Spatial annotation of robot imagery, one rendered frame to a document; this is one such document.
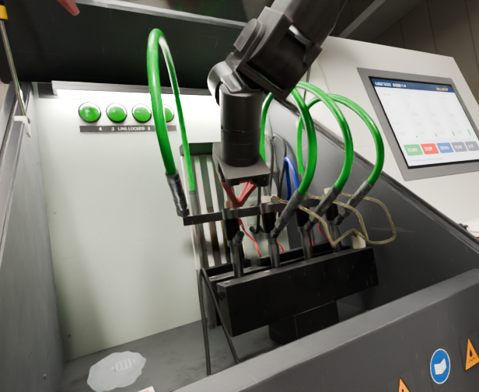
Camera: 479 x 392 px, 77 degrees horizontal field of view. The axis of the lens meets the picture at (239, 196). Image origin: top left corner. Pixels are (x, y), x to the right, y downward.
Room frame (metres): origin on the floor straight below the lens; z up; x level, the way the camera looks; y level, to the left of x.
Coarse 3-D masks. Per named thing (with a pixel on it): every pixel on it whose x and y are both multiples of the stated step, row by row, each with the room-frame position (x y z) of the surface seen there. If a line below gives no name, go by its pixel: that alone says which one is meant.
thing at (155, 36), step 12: (156, 36) 0.39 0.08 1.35; (156, 48) 0.37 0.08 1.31; (168, 48) 0.54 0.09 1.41; (156, 60) 0.36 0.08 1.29; (168, 60) 0.58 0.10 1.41; (156, 72) 0.35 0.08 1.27; (156, 84) 0.34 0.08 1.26; (156, 96) 0.34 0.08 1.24; (156, 108) 0.34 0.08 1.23; (180, 108) 0.68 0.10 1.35; (156, 120) 0.35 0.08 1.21; (180, 120) 0.69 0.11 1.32; (156, 132) 0.35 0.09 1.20; (180, 132) 0.70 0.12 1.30; (168, 144) 0.36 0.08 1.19; (168, 156) 0.37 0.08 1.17; (168, 168) 0.38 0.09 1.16; (192, 180) 0.72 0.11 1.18; (192, 192) 0.71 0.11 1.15
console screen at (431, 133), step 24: (360, 72) 0.82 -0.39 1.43; (384, 72) 0.87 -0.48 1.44; (384, 96) 0.83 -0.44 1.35; (408, 96) 0.88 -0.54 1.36; (432, 96) 0.94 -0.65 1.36; (456, 96) 1.00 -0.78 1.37; (384, 120) 0.80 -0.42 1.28; (408, 120) 0.84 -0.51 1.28; (432, 120) 0.89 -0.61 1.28; (456, 120) 0.95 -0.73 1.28; (408, 144) 0.80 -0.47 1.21; (432, 144) 0.85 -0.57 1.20; (456, 144) 0.90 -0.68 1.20; (408, 168) 0.77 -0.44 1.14; (432, 168) 0.82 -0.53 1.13; (456, 168) 0.86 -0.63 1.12
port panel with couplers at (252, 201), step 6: (270, 126) 0.93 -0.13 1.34; (264, 132) 0.92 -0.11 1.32; (270, 132) 0.93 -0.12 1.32; (270, 138) 0.90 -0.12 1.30; (264, 144) 0.91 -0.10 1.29; (270, 150) 0.92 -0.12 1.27; (270, 156) 0.92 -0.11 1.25; (270, 162) 0.92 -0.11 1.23; (276, 168) 0.89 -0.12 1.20; (276, 174) 0.93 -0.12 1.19; (252, 192) 0.88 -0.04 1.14; (276, 192) 0.92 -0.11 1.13; (252, 198) 0.88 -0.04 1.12; (246, 204) 0.87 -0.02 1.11; (252, 204) 0.88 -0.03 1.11; (252, 216) 0.88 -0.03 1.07; (276, 216) 0.92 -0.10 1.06; (252, 222) 0.88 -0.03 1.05
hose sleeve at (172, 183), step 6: (174, 174) 0.39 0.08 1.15; (168, 180) 0.40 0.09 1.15; (174, 180) 0.40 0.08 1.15; (180, 180) 0.41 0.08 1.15; (174, 186) 0.41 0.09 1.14; (180, 186) 0.42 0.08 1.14; (174, 192) 0.42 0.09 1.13; (180, 192) 0.42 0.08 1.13; (174, 198) 0.43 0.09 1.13; (180, 198) 0.43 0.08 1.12; (186, 198) 0.45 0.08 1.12; (180, 204) 0.44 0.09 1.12; (186, 204) 0.45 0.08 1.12; (180, 210) 0.45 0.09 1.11
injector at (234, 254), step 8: (224, 208) 0.53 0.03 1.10; (224, 216) 0.54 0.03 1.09; (232, 216) 0.53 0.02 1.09; (224, 224) 0.54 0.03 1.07; (232, 224) 0.53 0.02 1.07; (232, 232) 0.53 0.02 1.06; (240, 232) 0.52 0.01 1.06; (232, 240) 0.53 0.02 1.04; (240, 240) 0.52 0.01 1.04; (232, 248) 0.54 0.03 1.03; (232, 256) 0.54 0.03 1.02; (240, 256) 0.54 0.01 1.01; (240, 264) 0.54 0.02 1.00; (240, 272) 0.54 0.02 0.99
